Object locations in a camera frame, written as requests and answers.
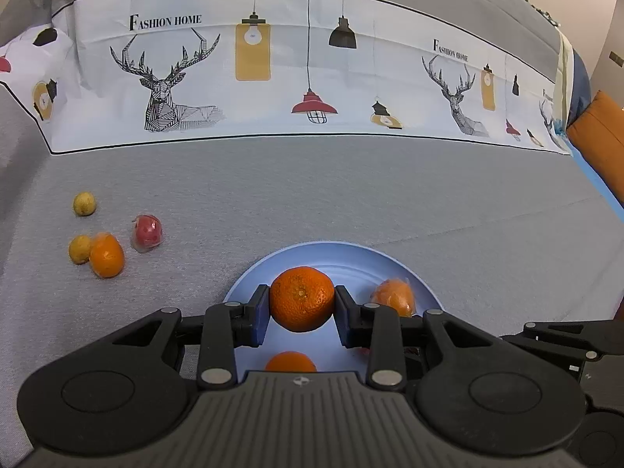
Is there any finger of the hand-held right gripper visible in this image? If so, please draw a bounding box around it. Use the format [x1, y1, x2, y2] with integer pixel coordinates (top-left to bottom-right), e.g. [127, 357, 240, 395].
[524, 321, 624, 339]
[501, 334, 600, 362]

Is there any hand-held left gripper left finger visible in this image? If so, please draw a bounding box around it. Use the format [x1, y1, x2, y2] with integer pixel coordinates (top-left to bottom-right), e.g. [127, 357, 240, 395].
[105, 283, 271, 387]

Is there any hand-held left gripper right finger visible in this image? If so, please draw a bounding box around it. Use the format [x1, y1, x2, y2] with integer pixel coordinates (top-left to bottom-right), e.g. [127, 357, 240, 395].
[334, 285, 503, 388]

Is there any bare orange mandarin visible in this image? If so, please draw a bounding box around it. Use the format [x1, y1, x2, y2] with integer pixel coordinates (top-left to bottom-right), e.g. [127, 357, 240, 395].
[269, 266, 337, 333]
[264, 351, 317, 374]

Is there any plastic-wrapped orange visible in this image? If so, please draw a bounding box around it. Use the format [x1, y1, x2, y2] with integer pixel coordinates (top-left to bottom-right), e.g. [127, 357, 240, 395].
[369, 277, 417, 319]
[89, 232, 126, 280]

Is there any blue round plate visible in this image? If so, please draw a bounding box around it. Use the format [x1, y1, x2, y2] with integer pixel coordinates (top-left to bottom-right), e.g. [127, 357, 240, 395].
[222, 240, 445, 376]

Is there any orange pillow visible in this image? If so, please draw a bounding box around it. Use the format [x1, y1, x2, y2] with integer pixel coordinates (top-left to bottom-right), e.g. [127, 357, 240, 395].
[565, 90, 624, 200]

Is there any dark blue cushion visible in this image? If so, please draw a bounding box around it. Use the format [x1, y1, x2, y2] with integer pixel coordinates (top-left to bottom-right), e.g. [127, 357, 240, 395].
[565, 46, 593, 128]

